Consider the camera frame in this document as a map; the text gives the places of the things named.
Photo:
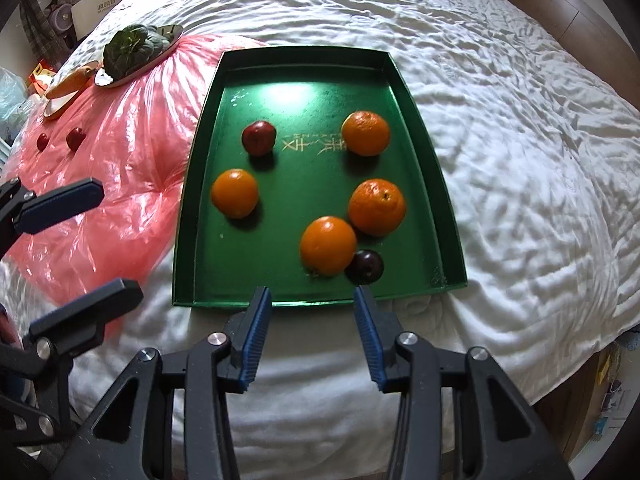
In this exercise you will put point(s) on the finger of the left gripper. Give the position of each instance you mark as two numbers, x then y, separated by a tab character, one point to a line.
71	330
25	212

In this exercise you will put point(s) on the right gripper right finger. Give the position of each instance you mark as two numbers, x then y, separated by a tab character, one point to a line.
497	434

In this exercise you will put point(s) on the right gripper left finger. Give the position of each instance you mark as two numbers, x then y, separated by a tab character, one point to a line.
128	434

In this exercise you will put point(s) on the dark purple plum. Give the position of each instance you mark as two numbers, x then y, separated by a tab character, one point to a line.
366	267

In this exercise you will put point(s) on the small orange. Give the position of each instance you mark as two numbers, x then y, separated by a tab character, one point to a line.
235	193
327	246

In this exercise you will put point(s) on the large orange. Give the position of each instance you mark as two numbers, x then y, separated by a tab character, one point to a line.
377	207
365	133

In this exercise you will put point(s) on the red apple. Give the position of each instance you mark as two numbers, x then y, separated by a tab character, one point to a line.
258	138
74	138

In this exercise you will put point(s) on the clear blue plastic bag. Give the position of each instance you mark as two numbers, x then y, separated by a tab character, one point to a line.
16	105

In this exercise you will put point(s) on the red yellow snack bag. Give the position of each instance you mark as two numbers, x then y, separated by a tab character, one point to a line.
41	77

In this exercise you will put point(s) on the pink plastic sheet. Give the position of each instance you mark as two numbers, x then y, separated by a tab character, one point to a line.
138	142

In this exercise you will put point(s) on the carrot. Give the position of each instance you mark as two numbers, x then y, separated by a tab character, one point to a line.
74	81

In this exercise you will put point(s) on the black rimmed oval plate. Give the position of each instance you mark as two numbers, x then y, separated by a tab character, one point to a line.
104	81

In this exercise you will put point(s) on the plaid hanging cloth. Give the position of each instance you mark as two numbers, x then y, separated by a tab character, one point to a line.
43	40

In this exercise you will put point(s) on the green leafy vegetable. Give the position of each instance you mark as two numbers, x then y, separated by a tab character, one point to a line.
132	47

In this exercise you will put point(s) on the small pink fan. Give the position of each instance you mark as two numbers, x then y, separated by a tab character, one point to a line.
61	20

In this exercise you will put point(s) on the white cardboard box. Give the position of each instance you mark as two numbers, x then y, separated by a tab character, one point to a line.
86	14

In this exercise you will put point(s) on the green tray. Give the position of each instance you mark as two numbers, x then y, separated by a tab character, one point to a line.
307	92

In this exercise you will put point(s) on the wooden headboard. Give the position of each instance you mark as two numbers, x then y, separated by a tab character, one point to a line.
590	39

